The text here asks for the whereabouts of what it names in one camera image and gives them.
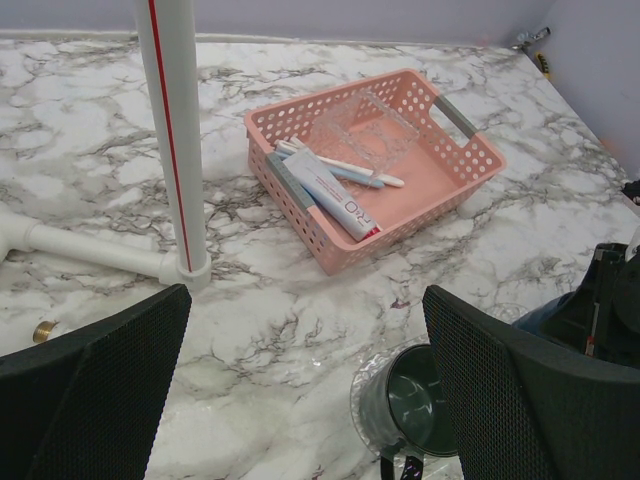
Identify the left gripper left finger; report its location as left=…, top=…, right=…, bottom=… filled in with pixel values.
left=1, top=285, right=191, bottom=479

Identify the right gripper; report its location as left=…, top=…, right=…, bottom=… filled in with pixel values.
left=512, top=243, right=639, bottom=368

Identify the white toothbrush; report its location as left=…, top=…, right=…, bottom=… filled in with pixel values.
left=275, top=140, right=405, bottom=188

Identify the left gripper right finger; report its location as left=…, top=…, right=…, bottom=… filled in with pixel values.
left=423, top=285, right=639, bottom=479

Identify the yellow black tool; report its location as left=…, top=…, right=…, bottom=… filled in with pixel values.
left=534, top=52, right=551, bottom=80

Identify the pink perforated plastic basket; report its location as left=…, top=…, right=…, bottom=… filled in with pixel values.
left=244, top=69, right=506, bottom=275

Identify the white pvc pipe frame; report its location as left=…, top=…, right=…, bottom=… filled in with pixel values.
left=1, top=0, right=211, bottom=291

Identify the dark green mug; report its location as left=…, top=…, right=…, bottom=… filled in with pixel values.
left=350, top=343, right=458, bottom=479

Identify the white toothpaste tube red cap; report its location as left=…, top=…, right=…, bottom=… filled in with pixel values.
left=283, top=148, right=381, bottom=241

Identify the silver corner bracket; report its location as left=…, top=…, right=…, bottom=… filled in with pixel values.
left=511, top=27, right=551, bottom=50

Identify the light blue toothbrush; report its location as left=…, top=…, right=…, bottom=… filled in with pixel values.
left=275, top=148, right=385, bottom=189

